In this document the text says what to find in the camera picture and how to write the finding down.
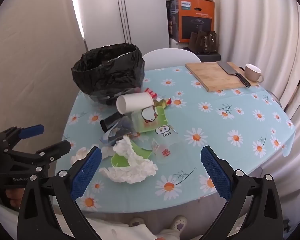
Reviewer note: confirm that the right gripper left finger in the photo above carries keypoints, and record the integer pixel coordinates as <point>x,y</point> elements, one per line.
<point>37,219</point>

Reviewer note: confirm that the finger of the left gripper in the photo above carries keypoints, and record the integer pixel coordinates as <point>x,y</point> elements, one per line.
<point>54,152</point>
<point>32,131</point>

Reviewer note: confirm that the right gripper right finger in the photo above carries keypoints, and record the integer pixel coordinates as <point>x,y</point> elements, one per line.
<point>264,218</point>

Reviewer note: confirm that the colourful foil snack wrapper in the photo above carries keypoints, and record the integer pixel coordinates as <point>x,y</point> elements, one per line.
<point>117,130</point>

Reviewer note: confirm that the large white tissue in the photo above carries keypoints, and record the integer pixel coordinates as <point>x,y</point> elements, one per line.
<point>138,170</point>

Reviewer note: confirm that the white paper cup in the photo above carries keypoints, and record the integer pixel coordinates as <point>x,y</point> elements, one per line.
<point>133,102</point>

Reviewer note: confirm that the green cartoon paper package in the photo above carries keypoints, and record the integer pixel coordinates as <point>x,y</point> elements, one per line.
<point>149,119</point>

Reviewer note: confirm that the red snack sachet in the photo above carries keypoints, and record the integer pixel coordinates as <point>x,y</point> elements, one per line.
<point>151,93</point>

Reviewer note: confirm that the small white tissue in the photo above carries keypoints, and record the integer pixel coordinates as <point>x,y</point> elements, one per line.
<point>80,154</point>

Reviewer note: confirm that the clear plastic cartoon cup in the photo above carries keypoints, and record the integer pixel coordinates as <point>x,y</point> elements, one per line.
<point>165,144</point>

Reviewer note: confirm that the black lined glass trash bowl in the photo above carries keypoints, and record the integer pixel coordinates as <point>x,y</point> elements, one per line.
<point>108,72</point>

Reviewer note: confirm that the person's left hand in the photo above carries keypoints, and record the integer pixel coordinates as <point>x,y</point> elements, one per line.
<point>15,196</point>

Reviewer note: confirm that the white slipper shoes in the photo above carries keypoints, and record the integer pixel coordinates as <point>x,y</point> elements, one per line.
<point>178,224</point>

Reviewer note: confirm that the daisy print blue tablecloth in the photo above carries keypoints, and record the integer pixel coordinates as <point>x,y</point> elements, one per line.
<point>244,126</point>

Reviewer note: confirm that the white cabinet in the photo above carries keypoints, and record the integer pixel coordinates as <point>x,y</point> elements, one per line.
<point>139,22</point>

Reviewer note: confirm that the white chair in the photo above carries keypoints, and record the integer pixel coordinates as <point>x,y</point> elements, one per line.
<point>169,57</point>

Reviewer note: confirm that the beige ceramic mug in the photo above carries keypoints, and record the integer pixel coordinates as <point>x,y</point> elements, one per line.
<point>253,73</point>

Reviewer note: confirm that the black stool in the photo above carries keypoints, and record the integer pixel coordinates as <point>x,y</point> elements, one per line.
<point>213,57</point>

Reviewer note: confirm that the brown leather handbag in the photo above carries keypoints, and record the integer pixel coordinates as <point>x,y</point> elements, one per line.
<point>203,43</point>

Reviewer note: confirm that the orange Philips appliance box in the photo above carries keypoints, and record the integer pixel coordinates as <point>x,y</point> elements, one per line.
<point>189,16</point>

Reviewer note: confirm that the cleaver knife black handle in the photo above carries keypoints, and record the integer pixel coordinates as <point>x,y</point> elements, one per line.
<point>231,71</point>

